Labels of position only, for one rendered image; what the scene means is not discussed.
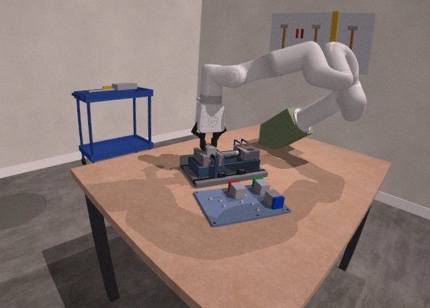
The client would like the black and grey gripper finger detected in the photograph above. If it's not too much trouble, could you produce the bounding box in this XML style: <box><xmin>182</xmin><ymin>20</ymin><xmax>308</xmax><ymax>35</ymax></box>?
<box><xmin>191</xmin><ymin>122</ymin><xmax>206</xmax><ymax>151</ymax></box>
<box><xmin>211</xmin><ymin>127</ymin><xmax>226</xmax><ymax>147</ymax></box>

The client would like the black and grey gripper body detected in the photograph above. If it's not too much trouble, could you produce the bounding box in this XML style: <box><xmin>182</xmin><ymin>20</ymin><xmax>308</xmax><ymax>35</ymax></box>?
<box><xmin>195</xmin><ymin>102</ymin><xmax>225</xmax><ymax>133</ymax></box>

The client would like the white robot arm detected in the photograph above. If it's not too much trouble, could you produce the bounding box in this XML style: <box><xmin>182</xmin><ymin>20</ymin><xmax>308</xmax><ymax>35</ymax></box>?
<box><xmin>197</xmin><ymin>41</ymin><xmax>367</xmax><ymax>132</ymax></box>

